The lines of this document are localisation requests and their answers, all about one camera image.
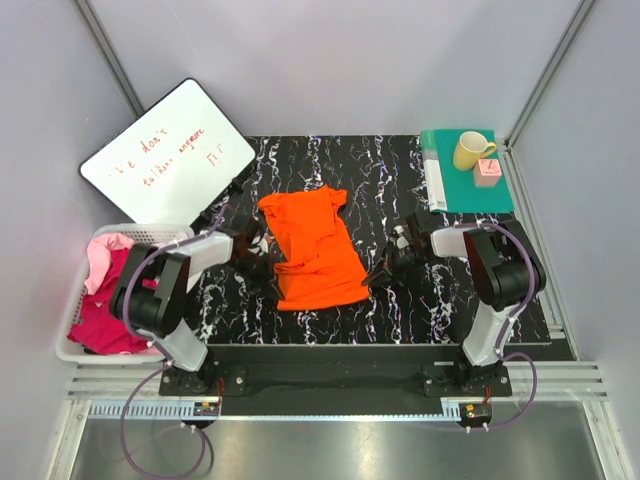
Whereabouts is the black marble pattern mat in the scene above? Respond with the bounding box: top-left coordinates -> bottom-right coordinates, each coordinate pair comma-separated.
175,133 -> 553,347

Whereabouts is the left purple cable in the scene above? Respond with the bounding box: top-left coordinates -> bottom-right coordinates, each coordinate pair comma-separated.
119,204 -> 234,476

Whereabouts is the green book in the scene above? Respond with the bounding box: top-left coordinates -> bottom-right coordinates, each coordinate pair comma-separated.
419,129 -> 514,214

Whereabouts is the yellow mug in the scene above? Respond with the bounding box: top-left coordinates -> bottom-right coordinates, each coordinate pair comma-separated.
453,131 -> 497,171

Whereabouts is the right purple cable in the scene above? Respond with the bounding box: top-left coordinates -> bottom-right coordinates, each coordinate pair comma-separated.
454,222 -> 539,432

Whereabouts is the orange t shirt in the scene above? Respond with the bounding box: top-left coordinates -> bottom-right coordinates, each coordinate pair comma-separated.
258,185 -> 369,311

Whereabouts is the white whiteboard with red writing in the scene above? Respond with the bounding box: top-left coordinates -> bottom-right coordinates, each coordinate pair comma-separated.
79,78 -> 256,225

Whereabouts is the light pink t shirt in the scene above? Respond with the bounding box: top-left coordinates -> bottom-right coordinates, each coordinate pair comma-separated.
84,233 -> 134,295

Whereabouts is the pink cube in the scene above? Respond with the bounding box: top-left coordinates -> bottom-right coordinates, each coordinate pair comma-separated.
473,158 -> 502,188

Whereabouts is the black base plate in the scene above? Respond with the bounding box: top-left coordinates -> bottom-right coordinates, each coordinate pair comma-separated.
159,345 -> 512,398

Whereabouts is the magenta t shirt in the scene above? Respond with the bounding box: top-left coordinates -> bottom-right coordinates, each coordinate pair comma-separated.
67,250 -> 147,355

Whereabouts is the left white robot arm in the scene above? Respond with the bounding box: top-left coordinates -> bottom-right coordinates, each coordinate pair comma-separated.
109,216 -> 283,396

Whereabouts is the white plastic laundry basket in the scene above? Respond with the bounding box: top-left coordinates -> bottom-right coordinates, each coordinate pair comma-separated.
55,223 -> 194,366

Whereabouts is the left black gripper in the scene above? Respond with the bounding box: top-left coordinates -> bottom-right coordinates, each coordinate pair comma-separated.
228,251 -> 284,303

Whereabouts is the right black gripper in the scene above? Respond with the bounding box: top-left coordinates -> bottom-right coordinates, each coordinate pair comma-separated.
363,241 -> 433,290

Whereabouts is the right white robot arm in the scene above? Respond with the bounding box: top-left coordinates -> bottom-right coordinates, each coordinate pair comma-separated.
362,213 -> 546,397

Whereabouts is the purple cable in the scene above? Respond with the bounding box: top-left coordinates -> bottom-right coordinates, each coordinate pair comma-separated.
454,222 -> 539,432
119,204 -> 234,476

